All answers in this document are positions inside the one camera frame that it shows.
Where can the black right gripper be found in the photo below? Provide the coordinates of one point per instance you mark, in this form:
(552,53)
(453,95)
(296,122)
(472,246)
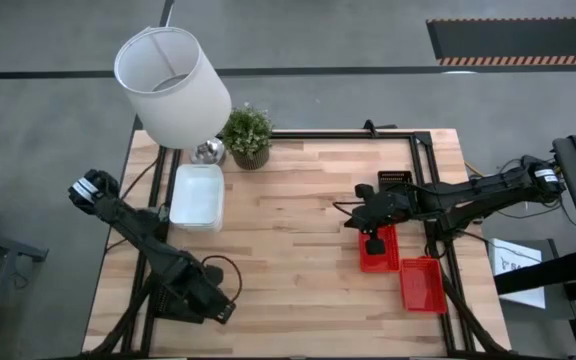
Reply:
(383,210)

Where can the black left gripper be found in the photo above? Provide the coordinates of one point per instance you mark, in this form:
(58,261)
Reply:
(188,285)

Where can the red plastic basket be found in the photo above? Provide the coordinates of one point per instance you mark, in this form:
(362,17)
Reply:
(423,287)
(390,255)

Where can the white plastic basket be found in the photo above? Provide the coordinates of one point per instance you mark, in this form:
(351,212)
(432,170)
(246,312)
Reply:
(198,225)
(198,195)

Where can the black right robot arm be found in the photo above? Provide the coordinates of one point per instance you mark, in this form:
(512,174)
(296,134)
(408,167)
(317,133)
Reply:
(478,197)

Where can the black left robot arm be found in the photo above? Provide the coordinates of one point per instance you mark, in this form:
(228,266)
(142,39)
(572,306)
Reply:
(128,220)

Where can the black table clamp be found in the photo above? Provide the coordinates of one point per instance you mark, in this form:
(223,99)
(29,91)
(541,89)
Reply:
(375,127)

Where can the white paper sign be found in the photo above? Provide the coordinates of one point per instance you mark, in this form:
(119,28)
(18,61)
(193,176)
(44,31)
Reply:
(518,275)

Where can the chrome lamp base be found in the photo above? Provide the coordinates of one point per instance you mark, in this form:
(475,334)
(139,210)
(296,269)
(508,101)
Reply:
(209,151)

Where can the green potted plant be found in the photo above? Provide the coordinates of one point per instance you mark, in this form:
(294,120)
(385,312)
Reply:
(248,135)

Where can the white lamp shade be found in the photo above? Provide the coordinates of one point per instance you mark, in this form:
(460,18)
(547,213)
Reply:
(178,95)

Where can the black hazard-striped floor mat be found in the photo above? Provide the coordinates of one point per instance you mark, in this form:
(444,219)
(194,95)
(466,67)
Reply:
(518,37)

